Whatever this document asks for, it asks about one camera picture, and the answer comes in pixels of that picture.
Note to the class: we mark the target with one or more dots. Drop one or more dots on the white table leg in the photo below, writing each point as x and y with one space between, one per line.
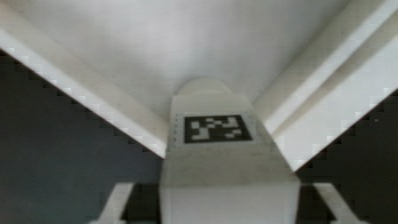
228 183

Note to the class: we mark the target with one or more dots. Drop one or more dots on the white square tabletop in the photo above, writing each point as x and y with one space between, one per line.
120 49

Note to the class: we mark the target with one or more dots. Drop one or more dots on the white U-shaped fence wall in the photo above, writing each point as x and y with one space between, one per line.
353 92

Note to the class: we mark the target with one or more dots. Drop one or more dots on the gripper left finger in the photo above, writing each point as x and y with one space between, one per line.
132 205

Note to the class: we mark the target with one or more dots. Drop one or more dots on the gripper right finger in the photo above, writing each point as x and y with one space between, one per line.
324 208

